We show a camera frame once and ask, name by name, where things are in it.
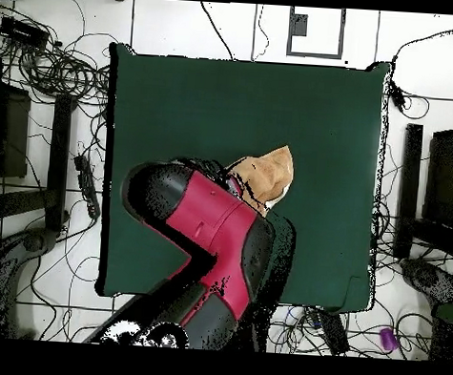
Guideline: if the tan terry towel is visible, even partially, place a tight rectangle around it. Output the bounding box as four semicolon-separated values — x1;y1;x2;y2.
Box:
224;141;297;219

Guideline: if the flat black box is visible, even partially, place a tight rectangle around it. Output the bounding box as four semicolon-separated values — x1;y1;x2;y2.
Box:
0;16;51;50

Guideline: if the dark green table cloth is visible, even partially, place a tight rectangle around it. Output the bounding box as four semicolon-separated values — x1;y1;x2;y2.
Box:
91;42;392;315

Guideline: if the black power strip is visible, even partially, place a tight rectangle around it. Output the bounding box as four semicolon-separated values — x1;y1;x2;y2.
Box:
70;155;105;220

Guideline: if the black adapter box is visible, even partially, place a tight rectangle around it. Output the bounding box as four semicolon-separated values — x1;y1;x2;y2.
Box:
315;309;354;357

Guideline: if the grey square floor marker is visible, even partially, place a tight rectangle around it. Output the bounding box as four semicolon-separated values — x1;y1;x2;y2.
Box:
285;5;347;61

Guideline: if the black plug adapter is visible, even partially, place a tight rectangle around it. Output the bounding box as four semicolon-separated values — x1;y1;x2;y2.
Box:
387;80;408;114

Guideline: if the black stand base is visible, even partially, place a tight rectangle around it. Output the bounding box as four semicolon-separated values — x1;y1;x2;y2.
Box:
393;257;453;363
0;224;61;341

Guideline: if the purple object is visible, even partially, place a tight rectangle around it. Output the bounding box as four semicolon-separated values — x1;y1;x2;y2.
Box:
377;326;400;353

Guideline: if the thick black cable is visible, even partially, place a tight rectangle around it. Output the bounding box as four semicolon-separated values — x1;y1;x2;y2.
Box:
197;1;238;61

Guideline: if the black metal frame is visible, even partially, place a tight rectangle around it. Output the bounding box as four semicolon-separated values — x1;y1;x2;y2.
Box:
0;58;80;236
393;93;453;263

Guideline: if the tangle of black cables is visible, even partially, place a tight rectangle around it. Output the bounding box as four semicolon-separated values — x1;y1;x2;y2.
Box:
10;40;113;107

